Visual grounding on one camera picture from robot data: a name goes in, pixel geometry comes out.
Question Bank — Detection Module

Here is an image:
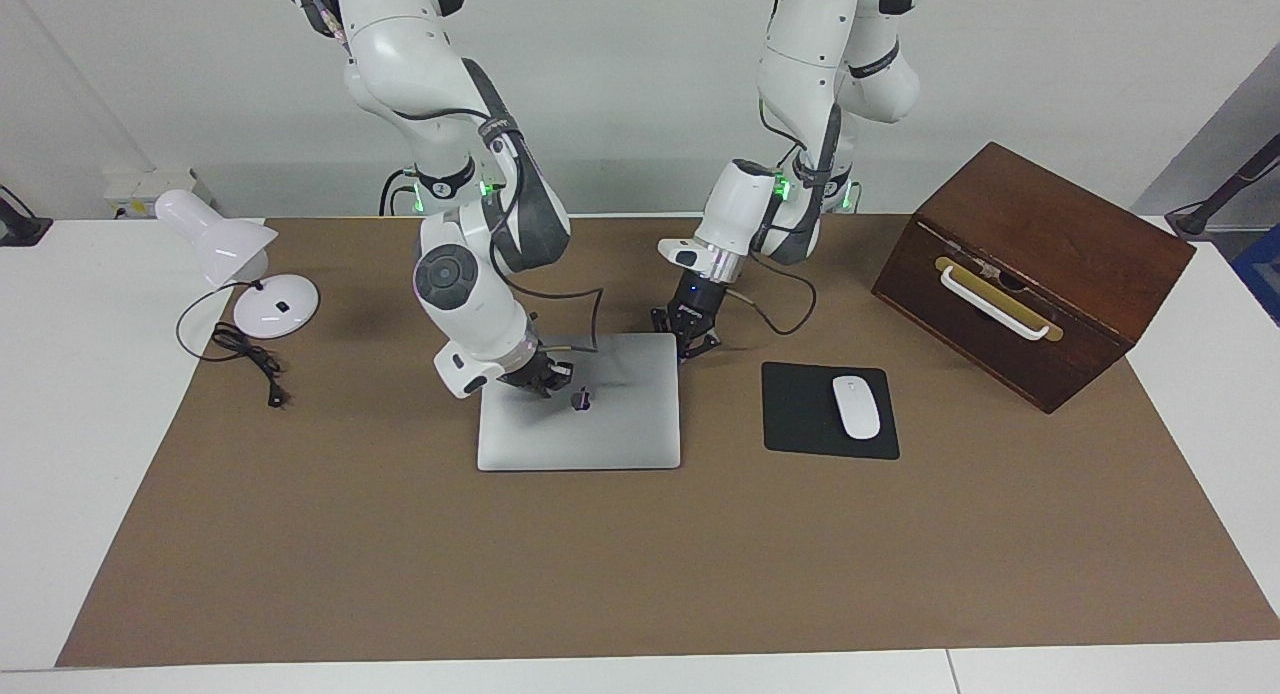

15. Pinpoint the white box handle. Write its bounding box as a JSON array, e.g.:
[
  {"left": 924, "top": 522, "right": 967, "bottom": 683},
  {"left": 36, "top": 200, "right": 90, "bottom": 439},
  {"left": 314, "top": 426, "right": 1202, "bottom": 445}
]
[{"left": 940, "top": 264, "right": 1051, "bottom": 342}]

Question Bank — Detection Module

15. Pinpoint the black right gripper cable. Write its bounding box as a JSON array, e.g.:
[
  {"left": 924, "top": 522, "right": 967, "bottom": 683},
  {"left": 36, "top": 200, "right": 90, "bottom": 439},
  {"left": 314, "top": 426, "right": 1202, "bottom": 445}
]
[{"left": 520, "top": 286, "right": 606, "bottom": 355}]

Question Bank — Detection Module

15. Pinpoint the black clamp mount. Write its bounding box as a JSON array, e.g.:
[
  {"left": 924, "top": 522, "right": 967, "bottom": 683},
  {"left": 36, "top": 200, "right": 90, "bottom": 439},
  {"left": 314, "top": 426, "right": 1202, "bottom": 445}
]
[{"left": 0, "top": 186, "right": 53, "bottom": 247}]

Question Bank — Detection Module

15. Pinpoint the blue crate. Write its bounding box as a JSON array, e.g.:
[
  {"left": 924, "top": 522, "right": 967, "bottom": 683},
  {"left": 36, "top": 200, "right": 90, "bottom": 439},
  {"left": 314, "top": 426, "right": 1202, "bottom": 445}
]
[{"left": 1232, "top": 224, "right": 1280, "bottom": 327}]

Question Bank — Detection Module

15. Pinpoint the dark brown wooden box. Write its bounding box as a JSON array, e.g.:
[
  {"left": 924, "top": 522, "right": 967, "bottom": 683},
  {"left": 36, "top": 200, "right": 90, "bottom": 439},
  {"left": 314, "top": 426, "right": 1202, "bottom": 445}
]
[{"left": 870, "top": 141, "right": 1197, "bottom": 415}]

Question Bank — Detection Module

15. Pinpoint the white power strip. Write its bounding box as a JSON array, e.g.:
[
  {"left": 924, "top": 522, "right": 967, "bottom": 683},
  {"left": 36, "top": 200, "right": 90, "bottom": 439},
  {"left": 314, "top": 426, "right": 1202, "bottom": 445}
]
[{"left": 103, "top": 169, "right": 213, "bottom": 221}]

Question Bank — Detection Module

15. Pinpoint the black arm base cable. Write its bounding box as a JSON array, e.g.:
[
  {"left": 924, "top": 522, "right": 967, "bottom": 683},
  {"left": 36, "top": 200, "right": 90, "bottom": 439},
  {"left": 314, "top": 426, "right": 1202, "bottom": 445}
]
[{"left": 378, "top": 167, "right": 416, "bottom": 217}]

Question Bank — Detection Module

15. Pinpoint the black stand leg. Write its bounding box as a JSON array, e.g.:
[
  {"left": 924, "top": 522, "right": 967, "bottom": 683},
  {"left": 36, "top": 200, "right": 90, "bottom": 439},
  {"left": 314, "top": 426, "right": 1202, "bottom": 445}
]
[{"left": 1165, "top": 132, "right": 1280, "bottom": 241}]

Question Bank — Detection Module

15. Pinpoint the white desk lamp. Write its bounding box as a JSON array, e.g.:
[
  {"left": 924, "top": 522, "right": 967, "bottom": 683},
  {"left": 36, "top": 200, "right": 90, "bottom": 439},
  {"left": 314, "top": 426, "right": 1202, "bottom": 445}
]
[{"left": 153, "top": 189, "right": 321, "bottom": 340}]

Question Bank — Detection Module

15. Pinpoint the white computer mouse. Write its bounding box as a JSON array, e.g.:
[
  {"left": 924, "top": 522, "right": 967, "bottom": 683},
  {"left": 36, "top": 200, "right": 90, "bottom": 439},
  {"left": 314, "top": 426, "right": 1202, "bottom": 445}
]
[{"left": 832, "top": 375, "right": 882, "bottom": 441}]

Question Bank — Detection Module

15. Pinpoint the brown table mat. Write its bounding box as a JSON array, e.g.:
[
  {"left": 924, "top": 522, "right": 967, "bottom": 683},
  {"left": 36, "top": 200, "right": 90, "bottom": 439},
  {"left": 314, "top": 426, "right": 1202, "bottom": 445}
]
[{"left": 55, "top": 214, "right": 1280, "bottom": 668}]

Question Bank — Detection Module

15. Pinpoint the silver grey laptop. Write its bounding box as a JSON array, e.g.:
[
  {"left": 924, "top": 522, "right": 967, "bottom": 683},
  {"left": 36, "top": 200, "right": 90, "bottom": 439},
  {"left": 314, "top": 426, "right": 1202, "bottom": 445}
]
[{"left": 476, "top": 332, "right": 683, "bottom": 472}]

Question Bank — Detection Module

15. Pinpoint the black mouse pad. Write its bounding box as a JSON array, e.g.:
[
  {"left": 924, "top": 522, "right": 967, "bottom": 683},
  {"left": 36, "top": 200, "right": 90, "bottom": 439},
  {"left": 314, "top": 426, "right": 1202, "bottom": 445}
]
[{"left": 761, "top": 361, "right": 901, "bottom": 461}]

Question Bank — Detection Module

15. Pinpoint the brass handle plate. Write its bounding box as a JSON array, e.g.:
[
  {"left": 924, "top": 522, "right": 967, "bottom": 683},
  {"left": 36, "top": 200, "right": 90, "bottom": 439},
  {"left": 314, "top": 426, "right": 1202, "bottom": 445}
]
[{"left": 934, "top": 257, "right": 1064, "bottom": 343}]

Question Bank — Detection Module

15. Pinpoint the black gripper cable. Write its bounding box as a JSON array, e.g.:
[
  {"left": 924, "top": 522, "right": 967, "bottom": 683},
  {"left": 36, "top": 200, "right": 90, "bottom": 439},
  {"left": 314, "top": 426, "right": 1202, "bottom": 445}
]
[
  {"left": 725, "top": 254, "right": 818, "bottom": 337},
  {"left": 520, "top": 286, "right": 606, "bottom": 355}
]

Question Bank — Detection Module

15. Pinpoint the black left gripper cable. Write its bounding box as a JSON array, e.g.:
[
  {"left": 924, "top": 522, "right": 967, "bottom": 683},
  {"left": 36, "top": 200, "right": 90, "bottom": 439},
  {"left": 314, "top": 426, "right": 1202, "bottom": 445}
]
[{"left": 725, "top": 254, "right": 818, "bottom": 337}]

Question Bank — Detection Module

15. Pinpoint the black lamp power cord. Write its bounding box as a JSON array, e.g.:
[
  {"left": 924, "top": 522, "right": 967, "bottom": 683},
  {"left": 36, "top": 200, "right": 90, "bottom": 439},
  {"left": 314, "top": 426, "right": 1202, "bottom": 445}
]
[{"left": 176, "top": 279, "right": 293, "bottom": 411}]

